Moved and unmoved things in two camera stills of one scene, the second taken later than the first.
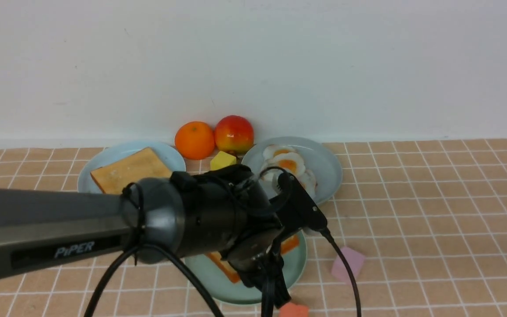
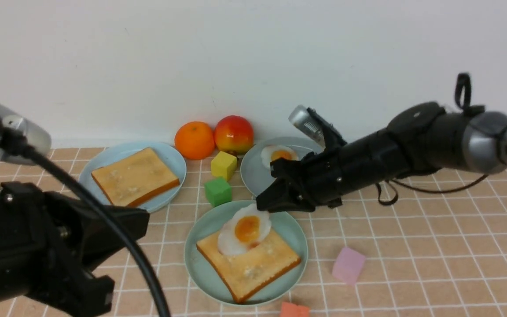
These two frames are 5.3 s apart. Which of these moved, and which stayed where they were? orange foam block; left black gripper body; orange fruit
Moved: left black gripper body
Stayed: orange foam block; orange fruit
